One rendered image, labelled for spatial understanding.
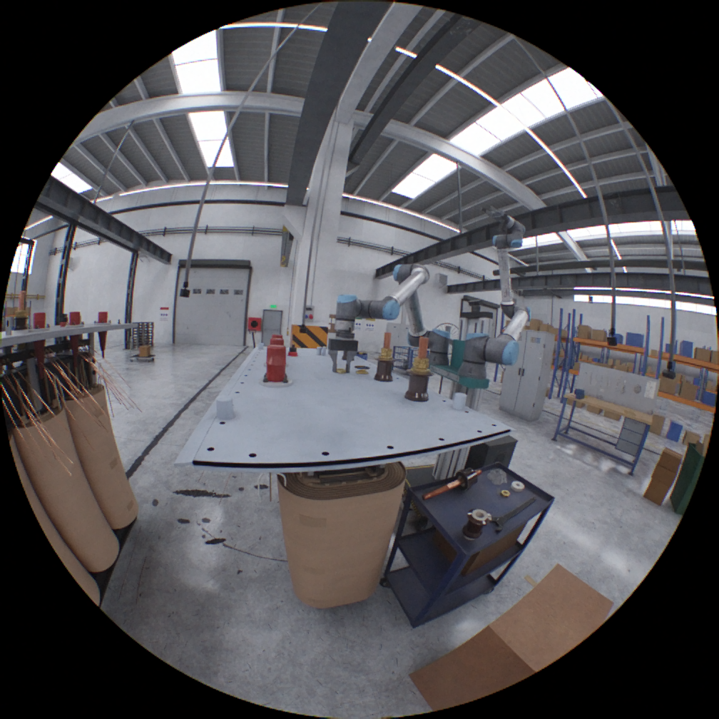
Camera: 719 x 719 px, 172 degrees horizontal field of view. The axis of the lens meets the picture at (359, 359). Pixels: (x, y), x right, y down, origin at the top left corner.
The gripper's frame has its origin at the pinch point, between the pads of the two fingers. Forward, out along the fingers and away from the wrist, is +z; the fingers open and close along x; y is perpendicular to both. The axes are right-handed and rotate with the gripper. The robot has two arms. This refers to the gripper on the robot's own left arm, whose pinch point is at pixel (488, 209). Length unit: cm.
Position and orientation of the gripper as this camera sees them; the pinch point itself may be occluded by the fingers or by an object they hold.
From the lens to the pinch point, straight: 190.2
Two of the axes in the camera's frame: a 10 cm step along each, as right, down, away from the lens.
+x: 0.0, 4.8, -8.7
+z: -9.6, -2.6, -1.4
